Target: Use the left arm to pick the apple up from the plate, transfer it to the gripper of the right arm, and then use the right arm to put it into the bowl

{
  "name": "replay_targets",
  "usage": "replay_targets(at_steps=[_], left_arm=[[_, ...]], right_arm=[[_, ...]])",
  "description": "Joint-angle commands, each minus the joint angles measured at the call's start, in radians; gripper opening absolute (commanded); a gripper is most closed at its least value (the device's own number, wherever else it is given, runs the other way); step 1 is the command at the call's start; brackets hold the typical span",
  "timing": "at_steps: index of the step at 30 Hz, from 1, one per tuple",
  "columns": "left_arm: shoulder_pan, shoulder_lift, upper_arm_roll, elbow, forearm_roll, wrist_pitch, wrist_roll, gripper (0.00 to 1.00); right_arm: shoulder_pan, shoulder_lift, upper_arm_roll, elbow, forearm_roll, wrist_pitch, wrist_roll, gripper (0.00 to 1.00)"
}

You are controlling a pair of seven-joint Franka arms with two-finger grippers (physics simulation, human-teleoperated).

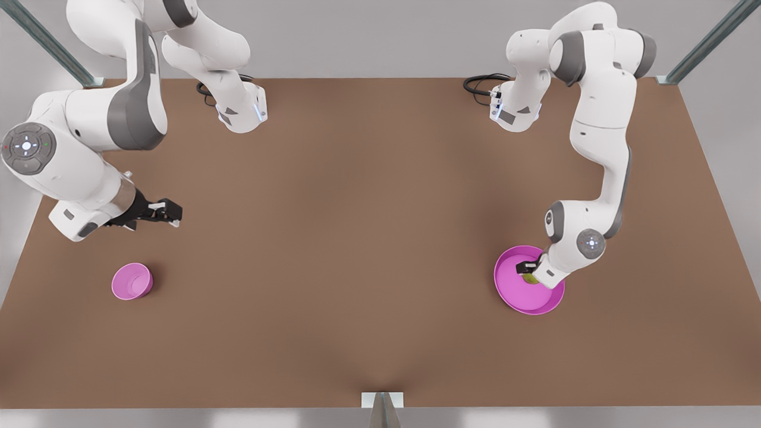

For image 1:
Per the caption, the pink plate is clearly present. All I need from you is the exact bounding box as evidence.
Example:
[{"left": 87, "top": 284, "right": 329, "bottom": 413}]
[{"left": 494, "top": 246, "right": 565, "bottom": 315}]

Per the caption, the black cable loop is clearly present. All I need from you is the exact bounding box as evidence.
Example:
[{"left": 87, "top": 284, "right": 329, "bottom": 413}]
[
  {"left": 196, "top": 74, "right": 255, "bottom": 108},
  {"left": 463, "top": 73, "right": 513, "bottom": 108}
]

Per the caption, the pink bowl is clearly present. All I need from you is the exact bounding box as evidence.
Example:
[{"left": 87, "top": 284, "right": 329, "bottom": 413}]
[{"left": 112, "top": 263, "right": 153, "bottom": 301}]

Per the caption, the silver frame post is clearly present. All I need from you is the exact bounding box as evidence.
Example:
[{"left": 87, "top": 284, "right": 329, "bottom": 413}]
[
  {"left": 361, "top": 392, "right": 404, "bottom": 428},
  {"left": 656, "top": 0, "right": 761, "bottom": 85},
  {"left": 0, "top": 0, "right": 105, "bottom": 89}
]

